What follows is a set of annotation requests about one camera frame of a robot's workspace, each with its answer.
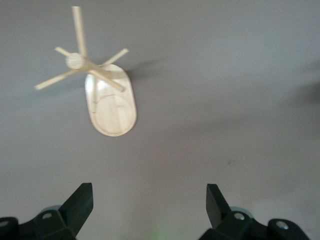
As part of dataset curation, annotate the wooden cup rack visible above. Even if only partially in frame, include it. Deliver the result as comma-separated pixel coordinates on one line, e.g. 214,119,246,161
34,6,138,137

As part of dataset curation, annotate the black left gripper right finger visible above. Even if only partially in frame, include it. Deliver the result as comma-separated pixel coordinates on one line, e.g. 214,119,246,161
198,183,312,240

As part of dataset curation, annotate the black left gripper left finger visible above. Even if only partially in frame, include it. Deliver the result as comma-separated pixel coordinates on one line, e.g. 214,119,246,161
0,182,94,240

